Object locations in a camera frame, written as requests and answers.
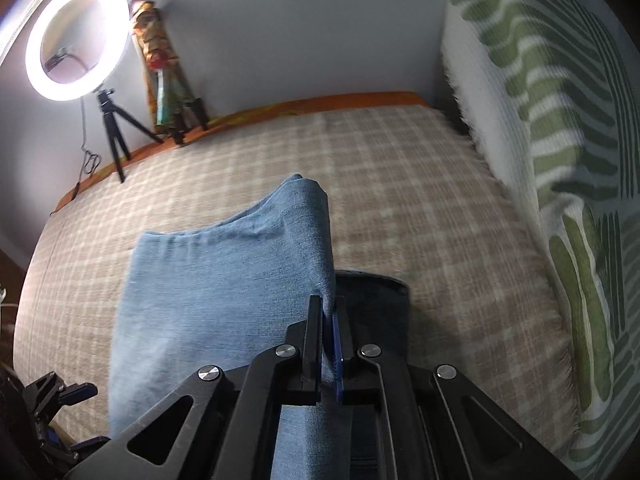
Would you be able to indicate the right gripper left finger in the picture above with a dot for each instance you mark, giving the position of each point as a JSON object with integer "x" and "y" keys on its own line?
{"x": 218, "y": 424}

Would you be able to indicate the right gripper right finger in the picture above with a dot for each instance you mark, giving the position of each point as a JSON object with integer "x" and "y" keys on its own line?
{"x": 431, "y": 424}

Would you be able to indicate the black ring light tripod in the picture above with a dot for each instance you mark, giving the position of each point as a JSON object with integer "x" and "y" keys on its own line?
{"x": 116, "y": 141}

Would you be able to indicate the green white leaf throw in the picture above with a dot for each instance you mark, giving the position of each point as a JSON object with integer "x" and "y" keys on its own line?
{"x": 550, "y": 91}

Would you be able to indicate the beige plaid bed blanket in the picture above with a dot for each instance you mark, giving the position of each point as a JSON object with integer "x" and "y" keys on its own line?
{"x": 408, "y": 197}

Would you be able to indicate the glowing ring light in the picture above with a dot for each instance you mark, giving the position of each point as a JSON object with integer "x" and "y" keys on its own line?
{"x": 96, "y": 30}

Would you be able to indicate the light blue denim pants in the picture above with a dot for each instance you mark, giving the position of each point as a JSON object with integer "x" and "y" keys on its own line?
{"x": 222, "y": 295}

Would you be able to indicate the black gooseneck phone holder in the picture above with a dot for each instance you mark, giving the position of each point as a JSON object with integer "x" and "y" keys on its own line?
{"x": 62, "y": 55}

